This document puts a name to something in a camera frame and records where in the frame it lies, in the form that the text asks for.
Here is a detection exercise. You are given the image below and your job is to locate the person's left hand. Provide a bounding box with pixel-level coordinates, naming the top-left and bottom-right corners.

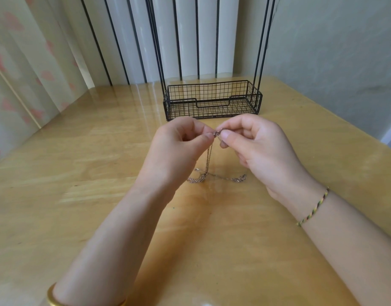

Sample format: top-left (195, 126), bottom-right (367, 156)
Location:
top-left (132, 116), bottom-right (217, 209)

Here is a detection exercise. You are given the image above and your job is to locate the person's right hand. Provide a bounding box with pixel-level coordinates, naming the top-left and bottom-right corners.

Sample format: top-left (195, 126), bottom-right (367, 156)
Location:
top-left (214, 113), bottom-right (328, 222)

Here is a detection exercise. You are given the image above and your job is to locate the chain necklace with pendant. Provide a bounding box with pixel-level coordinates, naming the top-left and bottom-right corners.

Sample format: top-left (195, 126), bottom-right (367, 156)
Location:
top-left (187, 129), bottom-right (249, 185)

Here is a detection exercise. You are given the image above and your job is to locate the black wire jewelry rack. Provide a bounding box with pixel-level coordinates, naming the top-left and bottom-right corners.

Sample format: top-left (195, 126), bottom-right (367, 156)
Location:
top-left (143, 0), bottom-right (282, 122)

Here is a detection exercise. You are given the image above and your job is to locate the person's left forearm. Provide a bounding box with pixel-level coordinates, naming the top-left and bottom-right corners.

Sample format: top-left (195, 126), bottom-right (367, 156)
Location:
top-left (41, 187), bottom-right (166, 306)

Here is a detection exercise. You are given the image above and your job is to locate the white black-striped curtain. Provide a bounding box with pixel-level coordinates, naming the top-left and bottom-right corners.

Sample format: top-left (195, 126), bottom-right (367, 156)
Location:
top-left (58, 0), bottom-right (241, 87)

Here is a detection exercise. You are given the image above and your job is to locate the pink floral curtain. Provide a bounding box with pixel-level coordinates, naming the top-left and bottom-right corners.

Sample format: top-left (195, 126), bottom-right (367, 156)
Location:
top-left (0, 0), bottom-right (94, 165)

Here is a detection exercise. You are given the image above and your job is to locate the gold bangle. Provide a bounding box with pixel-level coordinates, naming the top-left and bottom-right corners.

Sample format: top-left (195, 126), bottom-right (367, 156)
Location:
top-left (45, 282), bottom-right (129, 306)

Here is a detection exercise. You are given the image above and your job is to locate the braided cord bracelet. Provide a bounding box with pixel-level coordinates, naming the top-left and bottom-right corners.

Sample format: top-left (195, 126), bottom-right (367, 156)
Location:
top-left (296, 188), bottom-right (332, 227)

